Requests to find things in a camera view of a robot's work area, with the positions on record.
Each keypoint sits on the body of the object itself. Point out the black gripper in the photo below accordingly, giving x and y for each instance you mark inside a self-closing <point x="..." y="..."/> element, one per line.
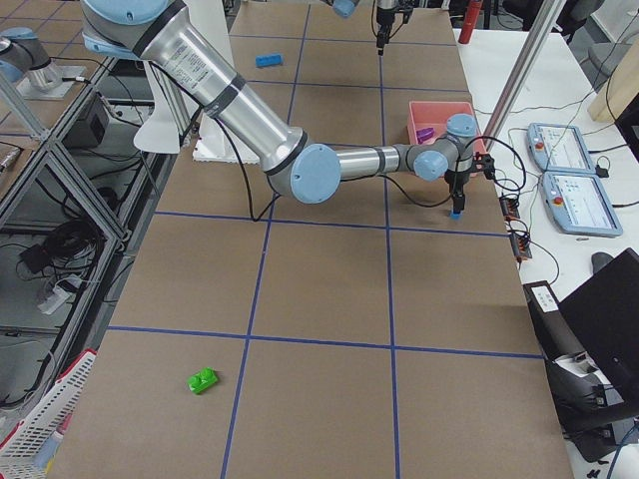
<point x="455" y="182"/>
<point x="384" y="15"/>

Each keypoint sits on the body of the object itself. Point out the purple toy block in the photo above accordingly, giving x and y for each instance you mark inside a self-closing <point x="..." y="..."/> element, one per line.
<point x="424" y="135"/>

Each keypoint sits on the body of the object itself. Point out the long blue toy block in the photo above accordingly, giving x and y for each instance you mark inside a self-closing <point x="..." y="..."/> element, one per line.
<point x="269" y="60"/>

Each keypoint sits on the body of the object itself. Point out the green toy block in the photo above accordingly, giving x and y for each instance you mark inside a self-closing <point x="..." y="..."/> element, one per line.
<point x="202" y="380"/>

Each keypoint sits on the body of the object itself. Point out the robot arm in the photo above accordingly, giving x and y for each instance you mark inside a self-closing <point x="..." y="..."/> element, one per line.
<point x="162" y="33"/>
<point x="345" y="8"/>

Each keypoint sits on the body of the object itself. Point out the pink plastic box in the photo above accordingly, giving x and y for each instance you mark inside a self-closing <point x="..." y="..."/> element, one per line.
<point x="434" y="114"/>

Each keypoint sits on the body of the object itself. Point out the red cylinder bottle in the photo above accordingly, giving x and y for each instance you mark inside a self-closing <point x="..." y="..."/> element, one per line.
<point x="473" y="9"/>

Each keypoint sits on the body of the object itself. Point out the upper teach pendant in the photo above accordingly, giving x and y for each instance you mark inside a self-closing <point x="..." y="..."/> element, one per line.
<point x="558" y="148"/>

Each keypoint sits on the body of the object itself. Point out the teach pendant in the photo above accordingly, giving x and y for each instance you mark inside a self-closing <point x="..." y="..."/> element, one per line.
<point x="579" y="205"/>
<point x="558" y="148"/>

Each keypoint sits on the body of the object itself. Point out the lower teach pendant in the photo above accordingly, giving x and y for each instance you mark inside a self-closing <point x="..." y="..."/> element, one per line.
<point x="579" y="205"/>

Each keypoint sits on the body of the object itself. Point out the black laptop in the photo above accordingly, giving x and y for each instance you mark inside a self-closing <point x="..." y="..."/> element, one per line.
<point x="603" y="315"/>

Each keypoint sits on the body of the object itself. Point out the white plastic basket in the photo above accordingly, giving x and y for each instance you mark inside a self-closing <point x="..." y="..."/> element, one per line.
<point x="28" y="450"/>

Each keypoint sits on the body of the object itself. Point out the aluminium frame post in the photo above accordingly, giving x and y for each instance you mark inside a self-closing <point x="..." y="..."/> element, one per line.
<point x="535" y="40"/>

